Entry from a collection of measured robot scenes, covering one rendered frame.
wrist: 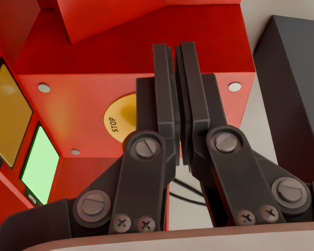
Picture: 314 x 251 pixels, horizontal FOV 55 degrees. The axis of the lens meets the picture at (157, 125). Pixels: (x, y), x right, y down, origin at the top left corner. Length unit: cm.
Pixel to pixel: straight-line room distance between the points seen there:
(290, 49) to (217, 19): 79
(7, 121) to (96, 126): 7
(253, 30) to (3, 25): 93
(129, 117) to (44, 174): 8
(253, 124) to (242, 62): 138
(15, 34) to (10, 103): 21
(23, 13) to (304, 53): 82
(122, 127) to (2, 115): 9
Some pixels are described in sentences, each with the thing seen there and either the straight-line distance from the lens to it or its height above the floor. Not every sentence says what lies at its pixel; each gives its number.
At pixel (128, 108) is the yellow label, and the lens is 22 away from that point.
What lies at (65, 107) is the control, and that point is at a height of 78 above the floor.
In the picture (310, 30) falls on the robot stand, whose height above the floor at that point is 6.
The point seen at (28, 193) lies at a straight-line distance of 23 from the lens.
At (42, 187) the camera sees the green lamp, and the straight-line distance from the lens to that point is 25.
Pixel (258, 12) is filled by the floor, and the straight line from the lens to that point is 113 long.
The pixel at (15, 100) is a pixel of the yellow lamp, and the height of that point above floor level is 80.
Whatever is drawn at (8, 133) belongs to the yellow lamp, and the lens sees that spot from 20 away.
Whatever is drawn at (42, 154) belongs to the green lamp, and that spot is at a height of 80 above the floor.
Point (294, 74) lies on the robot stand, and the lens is 94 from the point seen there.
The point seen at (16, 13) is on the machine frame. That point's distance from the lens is 41.
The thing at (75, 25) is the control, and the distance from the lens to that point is 22.
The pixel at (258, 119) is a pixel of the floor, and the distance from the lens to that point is 155.
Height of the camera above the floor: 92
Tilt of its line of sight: 37 degrees down
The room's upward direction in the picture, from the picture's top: 177 degrees counter-clockwise
